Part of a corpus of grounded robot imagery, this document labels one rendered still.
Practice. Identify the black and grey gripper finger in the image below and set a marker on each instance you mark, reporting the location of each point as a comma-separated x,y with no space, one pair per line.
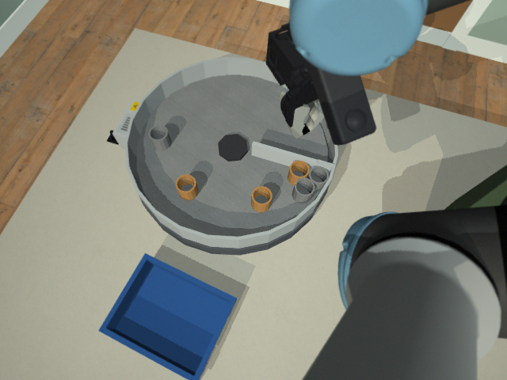
315,116
294,112

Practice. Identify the blue crate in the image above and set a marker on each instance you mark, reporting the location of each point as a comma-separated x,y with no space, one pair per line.
169,316

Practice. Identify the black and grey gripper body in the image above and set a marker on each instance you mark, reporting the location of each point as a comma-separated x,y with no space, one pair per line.
281,54

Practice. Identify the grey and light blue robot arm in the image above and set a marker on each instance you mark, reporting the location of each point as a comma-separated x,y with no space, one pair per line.
431,283

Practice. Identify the bronze bushing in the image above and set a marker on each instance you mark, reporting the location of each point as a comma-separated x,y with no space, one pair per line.
297,166
261,191
184,180

